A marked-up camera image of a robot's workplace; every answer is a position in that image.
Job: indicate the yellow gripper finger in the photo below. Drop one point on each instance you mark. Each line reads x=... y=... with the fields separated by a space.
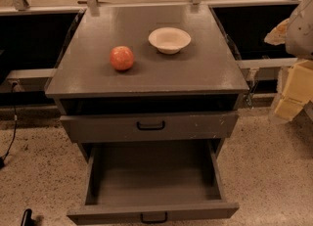
x=287 y=109

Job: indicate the red apple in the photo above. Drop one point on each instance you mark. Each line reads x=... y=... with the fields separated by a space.
x=121 y=58

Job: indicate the black object bottom left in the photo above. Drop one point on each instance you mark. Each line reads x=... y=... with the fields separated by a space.
x=26 y=218

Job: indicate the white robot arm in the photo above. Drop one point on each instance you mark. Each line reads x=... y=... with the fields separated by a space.
x=296 y=33

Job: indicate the right metal rail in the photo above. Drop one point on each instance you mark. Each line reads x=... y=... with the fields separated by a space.
x=264 y=69

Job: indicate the grey wooden drawer cabinet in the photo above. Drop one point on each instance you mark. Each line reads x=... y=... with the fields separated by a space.
x=202 y=77

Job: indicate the metal rail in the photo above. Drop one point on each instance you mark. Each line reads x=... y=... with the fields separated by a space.
x=28 y=80
x=264 y=69

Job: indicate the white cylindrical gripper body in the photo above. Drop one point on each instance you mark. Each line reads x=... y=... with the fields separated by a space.
x=300 y=35

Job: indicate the left metal rail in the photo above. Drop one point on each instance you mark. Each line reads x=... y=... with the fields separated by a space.
x=28 y=80

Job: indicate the grey top drawer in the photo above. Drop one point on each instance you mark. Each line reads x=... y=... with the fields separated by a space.
x=148 y=126

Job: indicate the white ceramic bowl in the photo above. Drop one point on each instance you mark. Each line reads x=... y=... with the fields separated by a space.
x=169 y=40

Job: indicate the metal latch clamp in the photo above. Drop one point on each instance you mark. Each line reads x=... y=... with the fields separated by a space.
x=252 y=81

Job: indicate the grey drawer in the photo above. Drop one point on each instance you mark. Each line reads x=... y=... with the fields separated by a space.
x=152 y=183
x=148 y=126

